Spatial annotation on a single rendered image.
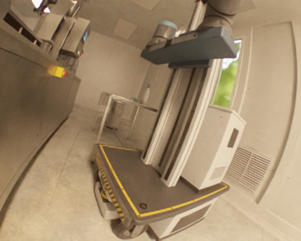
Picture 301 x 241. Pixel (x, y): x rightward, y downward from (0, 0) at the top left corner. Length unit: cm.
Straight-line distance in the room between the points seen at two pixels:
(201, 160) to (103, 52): 475
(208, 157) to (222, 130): 17
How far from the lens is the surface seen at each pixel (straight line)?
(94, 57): 501
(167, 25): 104
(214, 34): 56
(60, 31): 157
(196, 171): 83
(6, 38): 52
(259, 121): 175
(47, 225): 81
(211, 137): 79
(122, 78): 499
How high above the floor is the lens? 69
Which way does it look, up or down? 5 degrees down
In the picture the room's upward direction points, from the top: 19 degrees clockwise
